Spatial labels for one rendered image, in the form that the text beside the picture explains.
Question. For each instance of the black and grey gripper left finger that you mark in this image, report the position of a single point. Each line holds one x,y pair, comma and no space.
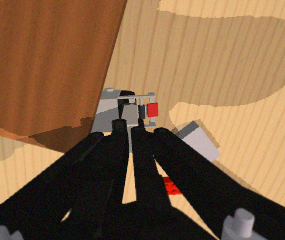
41,204

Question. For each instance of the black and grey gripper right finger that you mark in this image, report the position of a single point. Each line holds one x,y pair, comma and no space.
230,210

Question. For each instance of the red toy brick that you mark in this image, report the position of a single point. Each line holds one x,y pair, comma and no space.
171,188

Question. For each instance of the grey rectangular block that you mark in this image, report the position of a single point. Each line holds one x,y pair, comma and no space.
195,137

